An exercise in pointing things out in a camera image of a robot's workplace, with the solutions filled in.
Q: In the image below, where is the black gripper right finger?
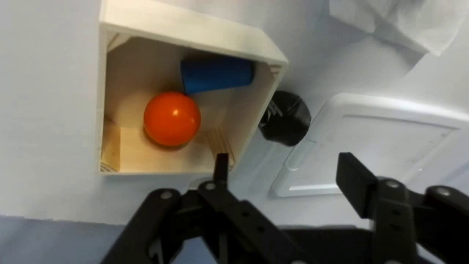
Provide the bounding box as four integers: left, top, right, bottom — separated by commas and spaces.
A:
336, 151, 469, 264

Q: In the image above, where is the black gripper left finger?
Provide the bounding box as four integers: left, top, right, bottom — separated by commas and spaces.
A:
100, 152, 314, 264

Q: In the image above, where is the small black object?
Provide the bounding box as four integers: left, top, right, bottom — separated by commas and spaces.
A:
257, 89, 313, 148

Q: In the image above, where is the white plastic lid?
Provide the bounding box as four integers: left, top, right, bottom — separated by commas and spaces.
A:
269, 92, 469, 199

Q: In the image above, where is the orange ball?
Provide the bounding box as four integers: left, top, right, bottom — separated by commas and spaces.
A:
143, 91, 203, 150

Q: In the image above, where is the blue cylinder block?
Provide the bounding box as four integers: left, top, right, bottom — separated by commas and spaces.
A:
179, 56, 257, 95

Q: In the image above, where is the open wooden box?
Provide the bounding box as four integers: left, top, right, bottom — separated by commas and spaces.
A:
96, 0, 291, 176

